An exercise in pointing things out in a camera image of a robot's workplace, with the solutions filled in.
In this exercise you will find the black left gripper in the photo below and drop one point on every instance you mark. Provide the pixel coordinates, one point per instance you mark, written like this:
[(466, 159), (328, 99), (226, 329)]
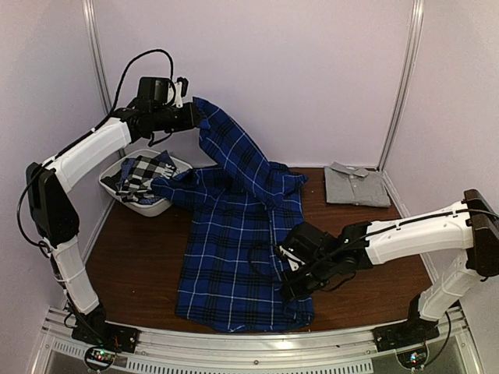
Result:
[(189, 122)]

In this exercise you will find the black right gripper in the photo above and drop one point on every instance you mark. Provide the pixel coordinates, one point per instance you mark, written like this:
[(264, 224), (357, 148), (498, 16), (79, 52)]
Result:
[(294, 290)]

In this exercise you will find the blue plaid long sleeve shirt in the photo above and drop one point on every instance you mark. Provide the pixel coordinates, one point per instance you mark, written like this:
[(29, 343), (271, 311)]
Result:
[(243, 207)]

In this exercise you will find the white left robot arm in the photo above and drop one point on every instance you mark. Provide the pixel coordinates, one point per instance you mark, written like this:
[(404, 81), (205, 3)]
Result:
[(49, 183)]

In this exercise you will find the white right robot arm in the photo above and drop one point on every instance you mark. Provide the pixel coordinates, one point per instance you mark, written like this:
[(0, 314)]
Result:
[(469, 226)]

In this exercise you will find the black white checked shirt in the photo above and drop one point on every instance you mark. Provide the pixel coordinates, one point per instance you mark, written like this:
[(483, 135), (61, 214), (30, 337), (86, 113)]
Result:
[(136, 187)]

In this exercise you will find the folded grey shirt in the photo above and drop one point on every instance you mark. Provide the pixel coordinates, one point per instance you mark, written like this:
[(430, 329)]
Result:
[(355, 186)]

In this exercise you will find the white plastic laundry basket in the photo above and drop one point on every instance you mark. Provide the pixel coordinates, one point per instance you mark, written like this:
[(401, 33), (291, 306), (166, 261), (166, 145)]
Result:
[(148, 210)]

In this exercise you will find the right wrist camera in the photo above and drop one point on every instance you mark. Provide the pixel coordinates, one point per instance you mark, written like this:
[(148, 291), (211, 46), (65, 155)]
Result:
[(303, 244)]

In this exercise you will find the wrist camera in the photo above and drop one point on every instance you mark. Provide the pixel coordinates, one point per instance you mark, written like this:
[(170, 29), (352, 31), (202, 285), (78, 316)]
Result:
[(303, 244), (155, 92)]

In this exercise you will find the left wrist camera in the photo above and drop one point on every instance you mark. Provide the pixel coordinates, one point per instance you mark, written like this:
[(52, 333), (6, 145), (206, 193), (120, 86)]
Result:
[(155, 92)]

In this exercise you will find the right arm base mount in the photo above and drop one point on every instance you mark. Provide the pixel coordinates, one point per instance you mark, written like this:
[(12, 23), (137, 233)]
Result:
[(408, 338)]

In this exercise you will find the left aluminium corner post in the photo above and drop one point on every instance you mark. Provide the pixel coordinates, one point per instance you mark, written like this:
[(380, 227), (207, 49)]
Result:
[(90, 21)]

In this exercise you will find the aluminium corner post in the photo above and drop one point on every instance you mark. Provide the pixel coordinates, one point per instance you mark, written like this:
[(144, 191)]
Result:
[(409, 63), (90, 21)]

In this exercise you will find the aluminium front rail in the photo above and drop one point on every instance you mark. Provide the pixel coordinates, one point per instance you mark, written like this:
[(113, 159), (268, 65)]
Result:
[(338, 351)]

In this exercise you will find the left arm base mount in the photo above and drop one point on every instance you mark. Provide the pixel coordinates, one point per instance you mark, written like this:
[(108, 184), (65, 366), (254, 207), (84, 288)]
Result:
[(107, 340)]

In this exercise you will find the right aluminium corner post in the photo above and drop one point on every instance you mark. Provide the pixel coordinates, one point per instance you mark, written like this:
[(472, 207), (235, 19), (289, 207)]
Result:
[(409, 63)]

